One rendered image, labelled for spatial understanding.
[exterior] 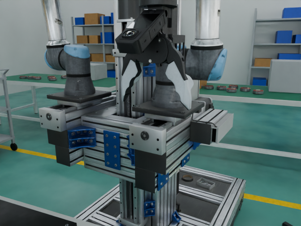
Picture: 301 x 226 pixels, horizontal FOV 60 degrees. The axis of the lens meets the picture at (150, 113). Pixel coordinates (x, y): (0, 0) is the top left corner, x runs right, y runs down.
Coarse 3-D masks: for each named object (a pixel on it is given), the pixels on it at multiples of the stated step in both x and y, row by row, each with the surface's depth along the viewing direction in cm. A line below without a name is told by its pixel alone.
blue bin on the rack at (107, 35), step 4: (100, 32) 710; (104, 32) 705; (108, 32) 700; (112, 32) 701; (100, 36) 713; (104, 36) 708; (108, 36) 703; (112, 36) 703; (108, 40) 706; (112, 40) 705
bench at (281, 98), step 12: (216, 84) 346; (228, 84) 346; (204, 96) 279; (216, 96) 274; (228, 96) 269; (240, 96) 267; (252, 96) 267; (264, 96) 267; (276, 96) 267; (288, 96) 267; (300, 96) 267; (204, 144) 296; (216, 144) 290; (228, 144) 287; (288, 156) 265; (300, 156) 260
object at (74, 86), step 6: (66, 78) 126; (72, 78) 122; (78, 78) 122; (84, 78) 124; (90, 78) 127; (66, 84) 124; (72, 84) 122; (78, 84) 123; (84, 84) 123; (90, 84) 126; (66, 90) 124; (72, 90) 122; (78, 90) 123; (84, 90) 123; (90, 90) 125
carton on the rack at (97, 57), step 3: (93, 54) 736; (96, 54) 733; (99, 54) 729; (102, 54) 726; (105, 54) 730; (108, 54) 746; (111, 54) 761; (93, 57) 738; (96, 57) 735; (99, 57) 732; (102, 57) 729; (105, 57) 731; (93, 60) 741; (96, 60) 737; (99, 60) 734; (102, 60) 731; (105, 60) 732
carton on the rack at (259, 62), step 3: (255, 60) 582; (258, 60) 580; (261, 60) 578; (264, 60) 575; (267, 60) 573; (270, 60) 571; (255, 63) 583; (258, 63) 581; (261, 63) 579; (264, 63) 577; (267, 63) 574; (270, 63) 572; (261, 66) 581; (264, 66) 578; (267, 66) 576
